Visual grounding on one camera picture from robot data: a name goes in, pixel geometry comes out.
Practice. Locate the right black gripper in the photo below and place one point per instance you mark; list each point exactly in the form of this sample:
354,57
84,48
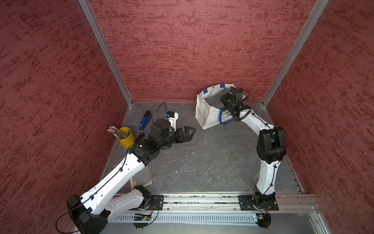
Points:
224,99

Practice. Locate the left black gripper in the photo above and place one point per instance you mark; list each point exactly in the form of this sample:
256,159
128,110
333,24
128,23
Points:
187,137

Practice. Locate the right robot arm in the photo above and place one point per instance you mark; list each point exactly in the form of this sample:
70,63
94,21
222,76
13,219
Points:
271,146

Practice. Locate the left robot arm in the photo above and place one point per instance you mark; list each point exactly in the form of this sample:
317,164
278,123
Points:
91,211

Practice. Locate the white canvas tote bag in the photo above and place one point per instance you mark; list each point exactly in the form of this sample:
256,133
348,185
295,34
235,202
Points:
209,116

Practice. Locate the yellow pencil cup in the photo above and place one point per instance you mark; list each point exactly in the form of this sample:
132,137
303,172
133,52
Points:
128,139

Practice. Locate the blue stapler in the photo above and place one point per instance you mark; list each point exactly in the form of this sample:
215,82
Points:
145,120

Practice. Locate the coloured pencils bundle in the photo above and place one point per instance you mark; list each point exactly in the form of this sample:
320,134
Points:
116,132

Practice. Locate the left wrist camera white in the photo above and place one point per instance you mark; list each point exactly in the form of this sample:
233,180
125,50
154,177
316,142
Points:
172,117

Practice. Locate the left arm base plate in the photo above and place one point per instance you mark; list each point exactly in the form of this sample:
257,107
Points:
153,202

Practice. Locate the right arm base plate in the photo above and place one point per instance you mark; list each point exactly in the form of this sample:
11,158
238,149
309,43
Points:
248,203

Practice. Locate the aluminium front rail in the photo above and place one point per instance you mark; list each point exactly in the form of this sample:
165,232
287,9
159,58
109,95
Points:
223,208

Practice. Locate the left aluminium corner post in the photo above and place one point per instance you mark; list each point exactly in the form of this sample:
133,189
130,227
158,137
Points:
89,14

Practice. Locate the aluminium corner post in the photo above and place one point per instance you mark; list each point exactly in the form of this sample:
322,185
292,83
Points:
89,14
301,39

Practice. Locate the right aluminium corner post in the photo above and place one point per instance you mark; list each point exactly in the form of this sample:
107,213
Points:
301,39

